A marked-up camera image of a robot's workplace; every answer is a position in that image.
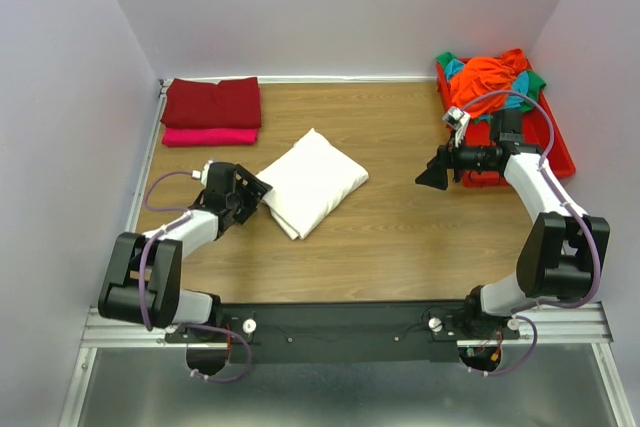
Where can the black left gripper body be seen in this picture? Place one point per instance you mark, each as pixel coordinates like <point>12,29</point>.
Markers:
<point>246,197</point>

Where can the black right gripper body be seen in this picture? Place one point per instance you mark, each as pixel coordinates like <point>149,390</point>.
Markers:
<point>462,157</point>

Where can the white t-shirt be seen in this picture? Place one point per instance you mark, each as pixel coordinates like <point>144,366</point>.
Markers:
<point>308,182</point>

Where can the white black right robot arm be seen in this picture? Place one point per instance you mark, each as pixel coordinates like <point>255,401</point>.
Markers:
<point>561,262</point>

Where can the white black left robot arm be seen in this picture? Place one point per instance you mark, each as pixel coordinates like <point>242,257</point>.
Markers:
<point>142,284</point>

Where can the orange t-shirt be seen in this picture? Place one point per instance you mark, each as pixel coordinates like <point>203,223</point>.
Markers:
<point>482,84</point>

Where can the pink folded t-shirt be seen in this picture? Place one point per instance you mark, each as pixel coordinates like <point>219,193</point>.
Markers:
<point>174,137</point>

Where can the teal t-shirt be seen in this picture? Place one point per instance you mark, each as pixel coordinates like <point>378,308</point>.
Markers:
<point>520,87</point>

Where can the dark red folded t-shirt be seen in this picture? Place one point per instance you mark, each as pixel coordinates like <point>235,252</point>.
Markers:
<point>234,103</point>

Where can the red plastic bin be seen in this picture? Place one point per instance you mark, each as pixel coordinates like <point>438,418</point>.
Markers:
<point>535,127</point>

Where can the green t-shirt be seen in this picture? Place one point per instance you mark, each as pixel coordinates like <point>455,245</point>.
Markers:
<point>532,82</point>

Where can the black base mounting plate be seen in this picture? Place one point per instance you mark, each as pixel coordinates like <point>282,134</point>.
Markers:
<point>255,323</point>

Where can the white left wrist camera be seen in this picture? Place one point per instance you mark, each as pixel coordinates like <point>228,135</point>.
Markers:
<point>201,175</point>

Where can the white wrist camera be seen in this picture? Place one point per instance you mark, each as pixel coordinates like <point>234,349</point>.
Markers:
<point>458,121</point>
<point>201,175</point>

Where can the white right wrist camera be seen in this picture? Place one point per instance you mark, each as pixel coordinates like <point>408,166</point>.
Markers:
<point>458,121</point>

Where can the aluminium left side rail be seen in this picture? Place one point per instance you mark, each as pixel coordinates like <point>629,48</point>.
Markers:
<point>142,164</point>

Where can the aluminium frame rail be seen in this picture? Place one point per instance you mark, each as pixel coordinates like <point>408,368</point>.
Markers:
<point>585,325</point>

